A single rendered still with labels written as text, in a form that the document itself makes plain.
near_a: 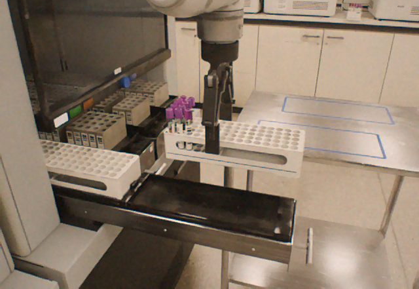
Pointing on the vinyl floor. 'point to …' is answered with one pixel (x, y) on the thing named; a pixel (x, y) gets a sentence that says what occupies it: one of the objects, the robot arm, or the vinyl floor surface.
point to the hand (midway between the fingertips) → (219, 132)
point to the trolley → (273, 272)
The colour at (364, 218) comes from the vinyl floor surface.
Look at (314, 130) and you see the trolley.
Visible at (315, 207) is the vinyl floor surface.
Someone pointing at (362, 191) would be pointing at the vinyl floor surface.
